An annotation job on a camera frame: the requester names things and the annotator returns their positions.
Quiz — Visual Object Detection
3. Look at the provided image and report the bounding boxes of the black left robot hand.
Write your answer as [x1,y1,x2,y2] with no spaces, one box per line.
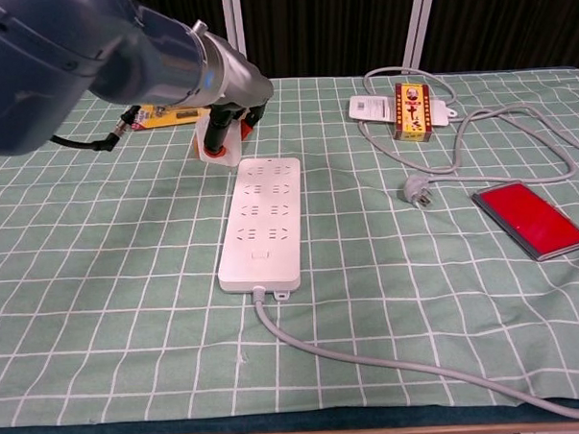
[194,30,278,158]

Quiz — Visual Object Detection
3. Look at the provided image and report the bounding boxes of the white power adapter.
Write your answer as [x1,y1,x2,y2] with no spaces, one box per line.
[192,113,244,170]

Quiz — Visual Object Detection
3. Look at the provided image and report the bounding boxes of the white power strip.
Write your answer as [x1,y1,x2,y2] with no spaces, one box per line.
[213,155,307,303]

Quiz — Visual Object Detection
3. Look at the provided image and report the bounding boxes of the yellow razor blister pack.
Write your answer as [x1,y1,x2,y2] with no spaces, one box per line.
[128,100,213,133]

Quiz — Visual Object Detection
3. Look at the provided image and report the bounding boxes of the white packaging card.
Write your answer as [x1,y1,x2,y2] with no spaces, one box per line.
[348,89,460,131]

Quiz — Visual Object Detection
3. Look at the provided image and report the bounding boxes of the yellow red spice box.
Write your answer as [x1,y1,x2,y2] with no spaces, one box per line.
[392,80,434,144]

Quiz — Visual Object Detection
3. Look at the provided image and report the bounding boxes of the green checked tablecloth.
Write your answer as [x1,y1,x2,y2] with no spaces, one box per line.
[0,64,579,429]

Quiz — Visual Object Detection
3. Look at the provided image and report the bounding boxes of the red flat case grey rim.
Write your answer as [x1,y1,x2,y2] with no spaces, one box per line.
[470,178,579,266]

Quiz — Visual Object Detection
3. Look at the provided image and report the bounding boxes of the white partition frame post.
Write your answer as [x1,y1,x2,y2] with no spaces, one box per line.
[221,0,250,62]
[399,0,442,70]

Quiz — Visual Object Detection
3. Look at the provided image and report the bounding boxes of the black arm cable with connector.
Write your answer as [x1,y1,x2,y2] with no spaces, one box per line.
[48,106,146,156]

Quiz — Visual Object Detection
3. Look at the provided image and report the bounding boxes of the white power cord with plug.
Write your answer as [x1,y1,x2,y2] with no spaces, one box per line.
[354,59,579,214]

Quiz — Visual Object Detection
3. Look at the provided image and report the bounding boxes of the grey power strip cable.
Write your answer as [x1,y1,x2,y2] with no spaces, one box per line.
[252,272,579,434]

